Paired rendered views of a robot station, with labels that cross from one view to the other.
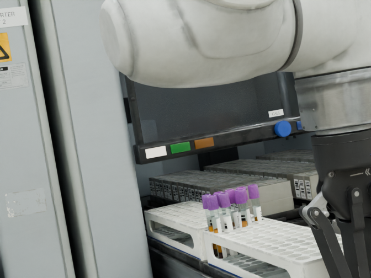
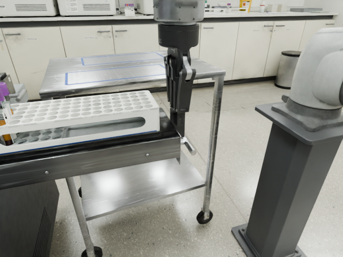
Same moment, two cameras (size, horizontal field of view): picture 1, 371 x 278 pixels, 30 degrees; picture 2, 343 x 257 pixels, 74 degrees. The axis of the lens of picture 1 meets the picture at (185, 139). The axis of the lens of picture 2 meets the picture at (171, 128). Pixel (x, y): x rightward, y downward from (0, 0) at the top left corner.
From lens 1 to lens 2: 0.75 m
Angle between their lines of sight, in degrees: 86
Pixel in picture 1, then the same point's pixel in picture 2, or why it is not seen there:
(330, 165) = (192, 44)
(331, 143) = (195, 29)
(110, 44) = not seen: outside the picture
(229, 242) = (46, 123)
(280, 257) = (134, 111)
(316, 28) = not seen: outside the picture
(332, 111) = (202, 9)
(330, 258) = (188, 96)
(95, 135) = not seen: outside the picture
